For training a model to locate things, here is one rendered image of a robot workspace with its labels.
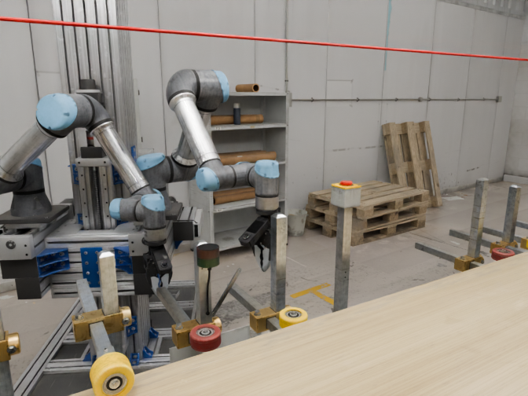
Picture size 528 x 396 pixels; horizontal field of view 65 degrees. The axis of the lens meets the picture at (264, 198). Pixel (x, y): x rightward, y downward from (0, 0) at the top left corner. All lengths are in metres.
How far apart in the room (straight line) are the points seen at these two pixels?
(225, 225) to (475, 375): 3.58
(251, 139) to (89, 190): 2.72
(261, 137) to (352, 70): 1.54
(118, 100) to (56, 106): 0.46
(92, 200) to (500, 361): 1.58
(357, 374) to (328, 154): 4.29
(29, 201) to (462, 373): 1.60
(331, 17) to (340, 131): 1.30
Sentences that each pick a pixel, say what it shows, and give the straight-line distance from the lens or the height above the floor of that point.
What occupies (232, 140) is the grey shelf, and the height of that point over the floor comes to 1.08.
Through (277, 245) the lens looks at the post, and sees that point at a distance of 1.27.
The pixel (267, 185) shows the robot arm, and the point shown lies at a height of 1.24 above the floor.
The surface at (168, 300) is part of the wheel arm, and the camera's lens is 1.42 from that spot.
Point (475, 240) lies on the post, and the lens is 2.00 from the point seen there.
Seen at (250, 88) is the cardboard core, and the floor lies 1.59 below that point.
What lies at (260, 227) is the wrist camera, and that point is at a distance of 1.30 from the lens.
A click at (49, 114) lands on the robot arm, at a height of 1.45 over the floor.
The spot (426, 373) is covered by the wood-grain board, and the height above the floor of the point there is 0.90.
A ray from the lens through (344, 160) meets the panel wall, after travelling 5.37.
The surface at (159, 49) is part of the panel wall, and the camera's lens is 3.99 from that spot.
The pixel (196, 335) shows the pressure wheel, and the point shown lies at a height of 0.91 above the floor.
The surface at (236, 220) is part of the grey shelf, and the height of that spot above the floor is 0.23.
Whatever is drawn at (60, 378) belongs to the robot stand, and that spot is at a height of 0.21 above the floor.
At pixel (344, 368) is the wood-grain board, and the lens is 1.04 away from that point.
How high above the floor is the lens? 1.50
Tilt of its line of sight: 13 degrees down
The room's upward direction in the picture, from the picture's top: straight up
